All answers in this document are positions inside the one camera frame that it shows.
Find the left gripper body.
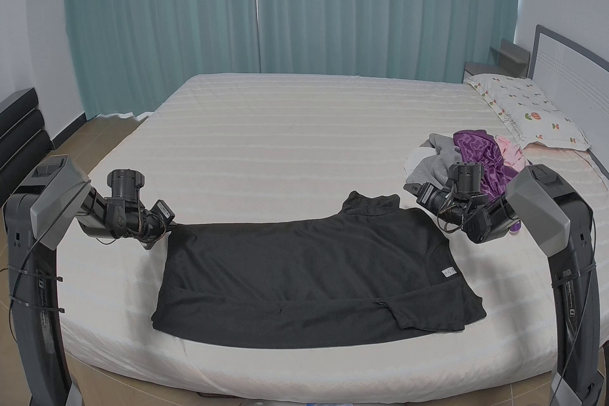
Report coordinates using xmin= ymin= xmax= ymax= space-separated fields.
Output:
xmin=142 ymin=200 xmax=175 ymax=250

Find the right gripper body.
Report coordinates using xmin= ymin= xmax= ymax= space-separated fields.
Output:
xmin=413 ymin=182 xmax=453 ymax=217

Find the black T-shirt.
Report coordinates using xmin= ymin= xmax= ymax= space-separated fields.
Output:
xmin=151 ymin=191 xmax=487 ymax=350

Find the grey garment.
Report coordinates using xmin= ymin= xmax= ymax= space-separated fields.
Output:
xmin=403 ymin=133 xmax=464 ymax=195

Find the white garment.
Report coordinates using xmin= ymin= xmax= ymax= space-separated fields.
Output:
xmin=404 ymin=147 xmax=431 ymax=173

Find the purple satin garment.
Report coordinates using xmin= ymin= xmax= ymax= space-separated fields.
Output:
xmin=452 ymin=129 xmax=530 ymax=234

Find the pink garment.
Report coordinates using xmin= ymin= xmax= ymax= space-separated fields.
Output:
xmin=495 ymin=135 xmax=527 ymax=173

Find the white printed pillow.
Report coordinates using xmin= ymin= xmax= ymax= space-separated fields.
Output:
xmin=465 ymin=73 xmax=591 ymax=151

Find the bed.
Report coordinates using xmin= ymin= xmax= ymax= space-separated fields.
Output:
xmin=57 ymin=24 xmax=609 ymax=395

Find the grey bedside table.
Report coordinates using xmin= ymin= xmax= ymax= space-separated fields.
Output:
xmin=464 ymin=39 xmax=530 ymax=83

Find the black chest of drawers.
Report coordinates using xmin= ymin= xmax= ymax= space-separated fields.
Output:
xmin=0 ymin=88 xmax=50 ymax=200

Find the black cable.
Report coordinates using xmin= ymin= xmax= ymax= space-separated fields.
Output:
xmin=7 ymin=242 xmax=43 ymax=340
xmin=438 ymin=216 xmax=469 ymax=234

